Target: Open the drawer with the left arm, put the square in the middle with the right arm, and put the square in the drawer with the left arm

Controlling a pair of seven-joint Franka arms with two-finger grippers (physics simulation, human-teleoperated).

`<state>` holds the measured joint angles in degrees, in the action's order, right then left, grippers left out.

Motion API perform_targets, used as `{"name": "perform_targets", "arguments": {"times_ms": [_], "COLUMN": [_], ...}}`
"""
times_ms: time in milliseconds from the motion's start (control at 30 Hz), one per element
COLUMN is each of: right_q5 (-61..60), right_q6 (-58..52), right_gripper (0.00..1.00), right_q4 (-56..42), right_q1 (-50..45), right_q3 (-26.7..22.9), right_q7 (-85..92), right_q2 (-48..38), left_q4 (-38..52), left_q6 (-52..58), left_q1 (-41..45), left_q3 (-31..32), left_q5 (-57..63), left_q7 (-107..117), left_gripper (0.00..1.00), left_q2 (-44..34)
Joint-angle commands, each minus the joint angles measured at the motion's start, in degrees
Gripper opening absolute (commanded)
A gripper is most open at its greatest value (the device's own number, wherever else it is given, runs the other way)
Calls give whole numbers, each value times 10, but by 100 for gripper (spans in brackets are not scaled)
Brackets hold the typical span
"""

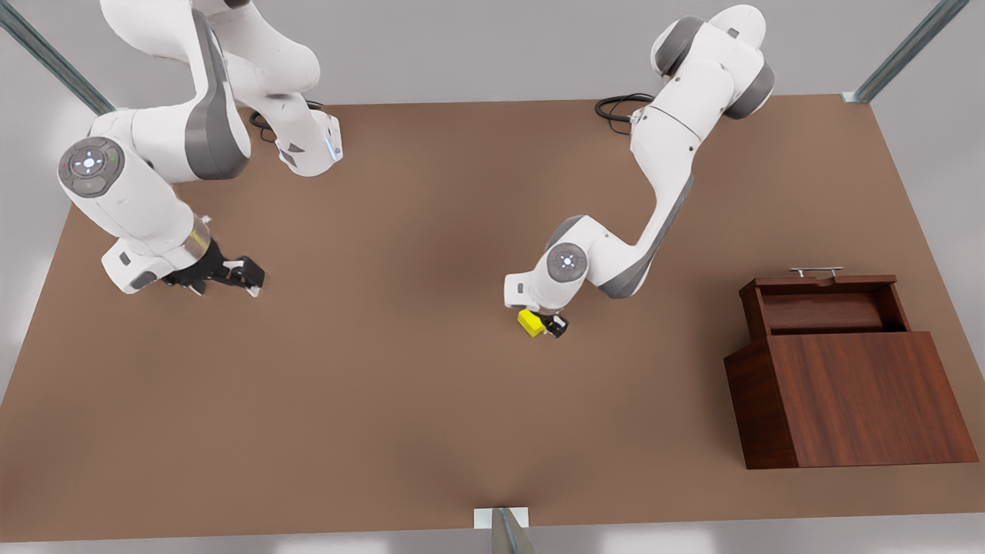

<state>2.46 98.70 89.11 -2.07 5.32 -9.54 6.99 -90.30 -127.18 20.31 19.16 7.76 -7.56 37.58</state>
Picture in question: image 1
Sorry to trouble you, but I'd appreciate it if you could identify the brown wooden cabinet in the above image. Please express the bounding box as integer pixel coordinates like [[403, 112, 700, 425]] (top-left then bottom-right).
[[723, 275, 980, 470]]

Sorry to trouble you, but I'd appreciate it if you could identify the black cable loop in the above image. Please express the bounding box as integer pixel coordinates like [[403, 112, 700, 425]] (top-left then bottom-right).
[[248, 100, 325, 145], [594, 93, 656, 138]]

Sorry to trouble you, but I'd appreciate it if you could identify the silver frame post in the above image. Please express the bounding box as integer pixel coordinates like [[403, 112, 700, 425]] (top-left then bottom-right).
[[842, 0, 972, 105], [472, 506, 539, 554], [0, 0, 117, 115]]

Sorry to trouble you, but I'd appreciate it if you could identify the wooden drawer with silver handle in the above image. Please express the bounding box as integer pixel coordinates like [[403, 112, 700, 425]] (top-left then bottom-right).
[[740, 266, 913, 337]]

